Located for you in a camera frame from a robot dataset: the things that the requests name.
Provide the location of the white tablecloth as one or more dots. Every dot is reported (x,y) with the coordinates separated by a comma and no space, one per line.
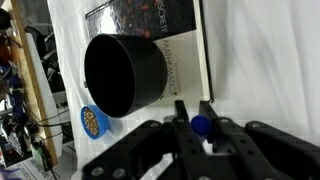
(260,66)

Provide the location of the black hardcover book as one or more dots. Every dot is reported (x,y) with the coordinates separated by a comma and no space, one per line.
(186,63)

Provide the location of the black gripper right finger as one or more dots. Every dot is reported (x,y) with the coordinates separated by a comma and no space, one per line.
(253,146)

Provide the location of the blue bowl with grains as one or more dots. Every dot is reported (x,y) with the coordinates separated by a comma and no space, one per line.
(93,122)

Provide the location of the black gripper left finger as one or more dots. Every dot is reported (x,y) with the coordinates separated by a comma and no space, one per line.
(186,146)

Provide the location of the black cup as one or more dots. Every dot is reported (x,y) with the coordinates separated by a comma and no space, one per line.
(4,18)

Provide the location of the cluttered wooden workbench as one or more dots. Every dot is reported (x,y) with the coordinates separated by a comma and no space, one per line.
(30,100)

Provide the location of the blue marker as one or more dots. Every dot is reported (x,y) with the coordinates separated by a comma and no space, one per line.
(201,125)

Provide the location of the black mug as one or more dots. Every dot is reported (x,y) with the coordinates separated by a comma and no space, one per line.
(126,75)

